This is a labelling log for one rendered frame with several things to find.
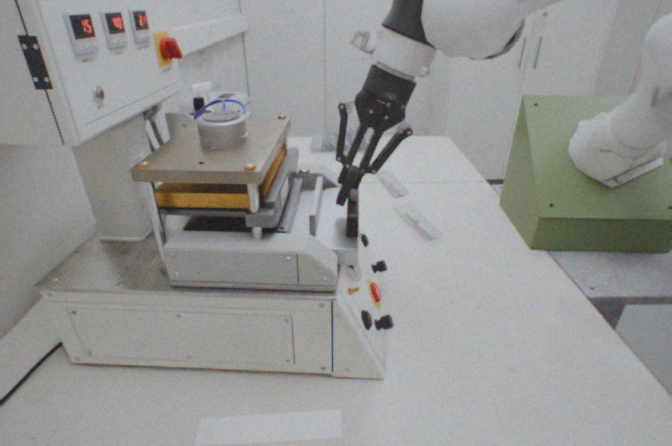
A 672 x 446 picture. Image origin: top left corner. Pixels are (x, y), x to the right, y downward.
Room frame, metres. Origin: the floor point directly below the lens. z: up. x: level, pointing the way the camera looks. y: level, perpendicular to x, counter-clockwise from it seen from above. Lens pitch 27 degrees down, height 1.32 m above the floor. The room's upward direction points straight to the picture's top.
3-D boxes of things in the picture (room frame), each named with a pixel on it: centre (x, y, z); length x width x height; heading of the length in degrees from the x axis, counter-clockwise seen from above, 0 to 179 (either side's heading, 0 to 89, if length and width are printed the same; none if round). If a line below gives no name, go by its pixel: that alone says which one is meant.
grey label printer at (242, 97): (1.59, 0.49, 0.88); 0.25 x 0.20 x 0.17; 85
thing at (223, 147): (0.64, 0.22, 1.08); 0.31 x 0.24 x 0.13; 177
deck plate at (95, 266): (0.62, 0.22, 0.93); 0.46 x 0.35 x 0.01; 87
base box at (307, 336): (0.64, 0.18, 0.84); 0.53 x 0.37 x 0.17; 87
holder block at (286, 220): (0.62, 0.15, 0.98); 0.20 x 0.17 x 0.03; 177
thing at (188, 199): (0.63, 0.18, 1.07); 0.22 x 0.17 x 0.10; 177
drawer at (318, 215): (0.62, 0.11, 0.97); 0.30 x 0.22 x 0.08; 87
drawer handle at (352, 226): (0.61, -0.03, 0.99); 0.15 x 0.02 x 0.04; 177
